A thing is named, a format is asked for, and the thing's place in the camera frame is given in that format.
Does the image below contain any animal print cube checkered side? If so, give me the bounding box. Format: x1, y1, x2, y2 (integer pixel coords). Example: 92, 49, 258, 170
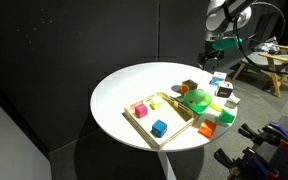
215, 80, 235, 99

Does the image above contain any grey block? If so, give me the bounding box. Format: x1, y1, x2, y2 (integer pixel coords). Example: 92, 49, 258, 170
225, 94, 242, 110

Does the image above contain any white table pedestal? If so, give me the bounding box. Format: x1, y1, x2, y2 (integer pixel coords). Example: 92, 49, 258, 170
156, 151, 179, 180

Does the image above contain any black spring clamp purple handle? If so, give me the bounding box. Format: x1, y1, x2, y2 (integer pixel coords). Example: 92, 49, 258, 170
213, 147, 281, 180
238, 121, 288, 150

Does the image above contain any crinkled plastic bag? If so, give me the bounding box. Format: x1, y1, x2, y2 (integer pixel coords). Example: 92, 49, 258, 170
253, 35, 282, 55

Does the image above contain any pink block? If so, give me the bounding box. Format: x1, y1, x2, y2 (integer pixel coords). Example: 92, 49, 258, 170
134, 103, 149, 120

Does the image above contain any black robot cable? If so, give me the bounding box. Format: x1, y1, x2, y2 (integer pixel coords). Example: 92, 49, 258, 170
222, 1, 288, 76

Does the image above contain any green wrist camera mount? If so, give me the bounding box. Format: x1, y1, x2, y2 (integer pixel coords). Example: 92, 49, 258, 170
211, 36, 244, 52

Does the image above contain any green block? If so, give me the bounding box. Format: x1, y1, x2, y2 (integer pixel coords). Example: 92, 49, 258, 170
218, 108, 236, 124

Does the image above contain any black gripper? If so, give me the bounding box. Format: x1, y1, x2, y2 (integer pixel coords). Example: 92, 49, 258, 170
197, 49, 226, 70

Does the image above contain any colourful house picture block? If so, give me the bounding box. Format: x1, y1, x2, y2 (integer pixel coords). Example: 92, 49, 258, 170
180, 78, 199, 95

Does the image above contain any wooden tray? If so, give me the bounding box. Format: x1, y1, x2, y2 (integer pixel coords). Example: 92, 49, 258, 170
122, 91, 200, 151

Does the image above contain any wooden armchair grey seat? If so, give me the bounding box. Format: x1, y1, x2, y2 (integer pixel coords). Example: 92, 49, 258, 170
231, 44, 288, 100

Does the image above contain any orange block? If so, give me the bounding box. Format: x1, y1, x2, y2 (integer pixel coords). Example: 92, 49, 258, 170
197, 118, 219, 139

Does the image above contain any translucent green plastic bowl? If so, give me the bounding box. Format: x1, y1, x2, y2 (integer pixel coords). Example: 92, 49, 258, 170
182, 88, 214, 115

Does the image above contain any animal print cube triangle side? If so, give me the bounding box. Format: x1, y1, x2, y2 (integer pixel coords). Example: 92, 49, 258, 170
209, 71, 228, 87

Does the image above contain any yellow-green block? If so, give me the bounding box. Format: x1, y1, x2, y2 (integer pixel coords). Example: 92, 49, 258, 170
149, 96, 164, 111

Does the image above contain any blue block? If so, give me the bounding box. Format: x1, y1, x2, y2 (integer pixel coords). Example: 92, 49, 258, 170
151, 119, 169, 139

